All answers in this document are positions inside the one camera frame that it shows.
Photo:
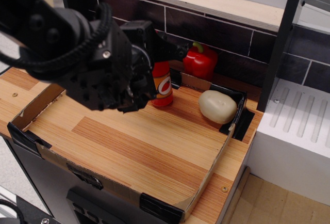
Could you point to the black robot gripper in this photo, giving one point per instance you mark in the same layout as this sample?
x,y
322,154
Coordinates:
x,y
148,47

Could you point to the red hot sauce bottle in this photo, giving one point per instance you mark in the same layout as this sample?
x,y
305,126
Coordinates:
x,y
162,81

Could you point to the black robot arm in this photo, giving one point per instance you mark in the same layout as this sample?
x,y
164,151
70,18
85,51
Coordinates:
x,y
100,64

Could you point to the cardboard fence with black tape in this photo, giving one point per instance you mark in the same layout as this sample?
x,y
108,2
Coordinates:
x,y
157,165

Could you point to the red toy bell pepper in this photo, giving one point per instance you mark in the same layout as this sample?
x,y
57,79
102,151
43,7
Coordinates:
x,y
200,61

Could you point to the light wooden shelf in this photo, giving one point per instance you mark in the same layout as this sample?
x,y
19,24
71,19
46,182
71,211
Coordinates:
x,y
241,11

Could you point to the beige toy potato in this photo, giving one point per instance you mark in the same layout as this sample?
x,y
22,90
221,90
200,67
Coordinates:
x,y
217,107

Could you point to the white sink drainboard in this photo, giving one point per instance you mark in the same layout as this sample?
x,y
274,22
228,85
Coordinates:
x,y
291,145

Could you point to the black vertical post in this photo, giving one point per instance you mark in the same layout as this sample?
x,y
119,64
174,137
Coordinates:
x,y
290,18

